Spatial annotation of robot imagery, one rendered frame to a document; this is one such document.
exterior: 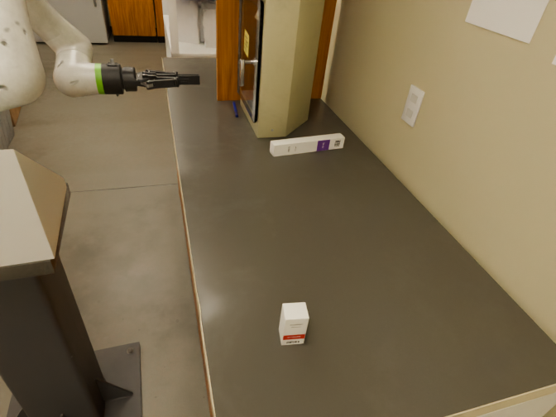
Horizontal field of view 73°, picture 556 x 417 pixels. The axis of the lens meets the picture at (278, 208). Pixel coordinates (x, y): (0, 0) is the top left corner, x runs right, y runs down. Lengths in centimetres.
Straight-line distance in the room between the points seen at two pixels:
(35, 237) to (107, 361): 105
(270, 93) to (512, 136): 75
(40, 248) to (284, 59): 90
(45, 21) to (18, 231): 66
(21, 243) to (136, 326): 112
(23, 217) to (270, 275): 52
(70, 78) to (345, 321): 102
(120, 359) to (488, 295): 147
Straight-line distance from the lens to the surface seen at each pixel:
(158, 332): 195
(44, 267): 99
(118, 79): 131
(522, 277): 105
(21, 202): 89
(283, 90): 137
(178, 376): 181
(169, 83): 131
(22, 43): 97
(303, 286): 86
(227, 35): 166
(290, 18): 131
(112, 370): 187
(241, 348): 75
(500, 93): 105
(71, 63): 134
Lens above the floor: 158
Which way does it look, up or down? 37 degrees down
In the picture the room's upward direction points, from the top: 6 degrees clockwise
